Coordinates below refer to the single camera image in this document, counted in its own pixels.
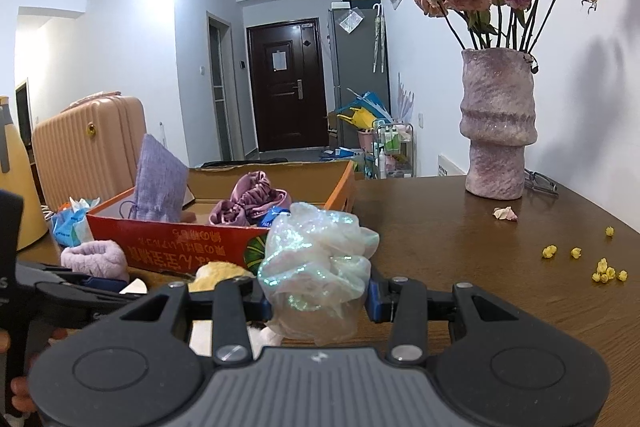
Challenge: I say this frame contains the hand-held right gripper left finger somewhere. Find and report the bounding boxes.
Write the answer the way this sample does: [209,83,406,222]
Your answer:
[117,279,273,365]

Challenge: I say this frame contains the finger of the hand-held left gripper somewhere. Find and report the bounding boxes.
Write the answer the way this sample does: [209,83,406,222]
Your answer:
[35,284,148,328]
[17,261,131,294]

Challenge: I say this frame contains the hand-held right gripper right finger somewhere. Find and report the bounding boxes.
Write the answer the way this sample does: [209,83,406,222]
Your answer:
[365,274,521,365]

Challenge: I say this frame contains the purple fluffy scrunchie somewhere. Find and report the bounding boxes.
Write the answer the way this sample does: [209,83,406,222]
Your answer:
[60,241,131,283]

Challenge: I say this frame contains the iridescent sheer scrunchie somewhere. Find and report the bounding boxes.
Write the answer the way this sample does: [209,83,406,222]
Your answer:
[256,202,381,343]

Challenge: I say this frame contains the orange cardboard box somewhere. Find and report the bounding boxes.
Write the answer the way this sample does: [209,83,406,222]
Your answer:
[86,159,357,278]

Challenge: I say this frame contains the small blue tissue packet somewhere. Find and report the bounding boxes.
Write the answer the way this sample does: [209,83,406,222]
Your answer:
[257,204,291,228]

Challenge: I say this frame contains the purple satin scrunchie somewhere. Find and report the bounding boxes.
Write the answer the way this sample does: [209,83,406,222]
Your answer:
[208,171,293,227]

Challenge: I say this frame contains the purple fabric pouch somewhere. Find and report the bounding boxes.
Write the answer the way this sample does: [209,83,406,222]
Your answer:
[120,133,190,224]

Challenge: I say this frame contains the person's left hand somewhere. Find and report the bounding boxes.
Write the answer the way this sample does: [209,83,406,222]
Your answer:
[10,376,37,414]

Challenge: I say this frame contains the white alpaca plush toy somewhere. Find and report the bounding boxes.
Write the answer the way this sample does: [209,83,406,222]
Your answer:
[120,261,286,358]

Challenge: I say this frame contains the blue tissue pack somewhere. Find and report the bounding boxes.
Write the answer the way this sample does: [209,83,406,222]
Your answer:
[50,197,101,248]

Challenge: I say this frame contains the yellow thermos jug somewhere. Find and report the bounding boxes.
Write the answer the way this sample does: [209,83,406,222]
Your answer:
[0,96,49,253]

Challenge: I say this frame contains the pink ribbed suitcase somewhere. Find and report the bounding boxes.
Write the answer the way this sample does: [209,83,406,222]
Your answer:
[31,94,148,208]

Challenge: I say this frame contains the dark floor mat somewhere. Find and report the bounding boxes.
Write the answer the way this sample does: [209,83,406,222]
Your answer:
[195,158,288,170]

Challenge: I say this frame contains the yellow crumbs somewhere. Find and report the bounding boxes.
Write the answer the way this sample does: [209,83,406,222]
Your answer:
[541,227,629,284]

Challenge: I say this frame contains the yellow bag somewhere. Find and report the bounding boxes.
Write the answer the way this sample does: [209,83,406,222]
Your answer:
[336,106,376,130]

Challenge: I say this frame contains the dark brown entrance door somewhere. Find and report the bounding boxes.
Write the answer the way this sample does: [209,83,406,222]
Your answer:
[246,18,328,152]

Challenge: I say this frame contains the black eyeglasses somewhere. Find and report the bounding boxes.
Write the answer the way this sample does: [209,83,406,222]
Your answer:
[524,168,560,196]

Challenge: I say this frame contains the pink textured vase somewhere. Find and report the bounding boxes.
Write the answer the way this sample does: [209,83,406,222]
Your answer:
[459,48,538,200]

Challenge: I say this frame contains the grey interior door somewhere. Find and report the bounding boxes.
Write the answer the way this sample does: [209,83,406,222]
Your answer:
[207,11,235,162]

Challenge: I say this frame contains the grey refrigerator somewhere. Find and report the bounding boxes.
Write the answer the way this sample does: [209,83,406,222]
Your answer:
[327,5,392,150]

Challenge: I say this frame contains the white hanging umbrella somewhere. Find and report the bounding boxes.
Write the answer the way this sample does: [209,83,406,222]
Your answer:
[371,4,388,74]

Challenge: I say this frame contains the clear plastic bag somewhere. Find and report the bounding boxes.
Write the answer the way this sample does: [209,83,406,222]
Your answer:
[339,10,364,32]

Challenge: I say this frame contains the wire cart with bottles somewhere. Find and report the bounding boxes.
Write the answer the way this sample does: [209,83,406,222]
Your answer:
[372,119,415,179]

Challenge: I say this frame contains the white wall heater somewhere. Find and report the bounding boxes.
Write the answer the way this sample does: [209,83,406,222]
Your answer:
[437,154,469,178]

